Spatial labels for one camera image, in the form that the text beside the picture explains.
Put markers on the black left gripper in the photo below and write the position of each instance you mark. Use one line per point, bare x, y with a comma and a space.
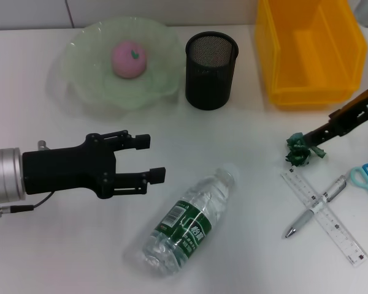
64, 168

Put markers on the green plastic wrapper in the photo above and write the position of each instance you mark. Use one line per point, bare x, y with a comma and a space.
299, 151

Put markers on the clear water bottle green label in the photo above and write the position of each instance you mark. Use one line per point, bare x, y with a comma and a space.
184, 220

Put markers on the pink peach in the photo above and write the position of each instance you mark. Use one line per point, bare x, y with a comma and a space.
127, 61

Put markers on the black mesh pen holder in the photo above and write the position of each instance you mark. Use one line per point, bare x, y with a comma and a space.
208, 88

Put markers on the grey white ballpoint pen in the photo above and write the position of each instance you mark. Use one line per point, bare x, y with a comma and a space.
306, 219

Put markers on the transparent plastic ruler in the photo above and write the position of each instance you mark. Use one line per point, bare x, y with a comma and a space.
343, 239

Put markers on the green glass fruit plate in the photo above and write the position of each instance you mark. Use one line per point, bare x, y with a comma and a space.
79, 61

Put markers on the yellow plastic bin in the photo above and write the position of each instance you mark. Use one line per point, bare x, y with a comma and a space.
312, 88

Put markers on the silver metal connector plug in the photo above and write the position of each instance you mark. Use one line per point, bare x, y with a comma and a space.
42, 145

